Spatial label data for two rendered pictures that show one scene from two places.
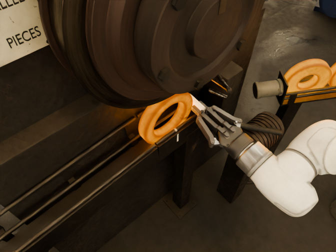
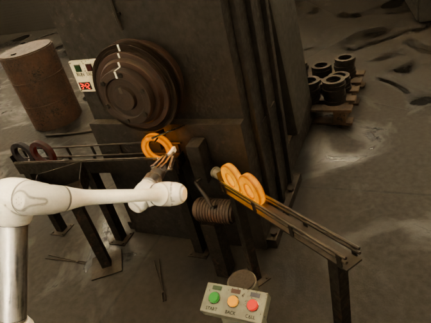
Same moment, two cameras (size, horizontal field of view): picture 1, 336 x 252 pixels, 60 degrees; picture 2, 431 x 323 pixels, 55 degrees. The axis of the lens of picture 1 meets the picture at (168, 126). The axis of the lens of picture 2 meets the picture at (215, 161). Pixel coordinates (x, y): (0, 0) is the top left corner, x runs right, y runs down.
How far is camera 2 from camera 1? 201 cm
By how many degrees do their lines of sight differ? 54
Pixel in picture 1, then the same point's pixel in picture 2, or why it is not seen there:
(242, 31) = (143, 107)
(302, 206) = not seen: hidden behind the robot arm
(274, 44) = not seen: outside the picture
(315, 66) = (226, 167)
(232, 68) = (194, 144)
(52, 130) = (114, 123)
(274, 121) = (224, 205)
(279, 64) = (416, 240)
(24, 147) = (104, 123)
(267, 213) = not seen: hidden behind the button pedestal
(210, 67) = (133, 116)
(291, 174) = (140, 186)
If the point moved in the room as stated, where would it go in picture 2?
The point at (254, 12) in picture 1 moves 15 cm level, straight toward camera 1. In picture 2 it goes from (145, 102) to (114, 110)
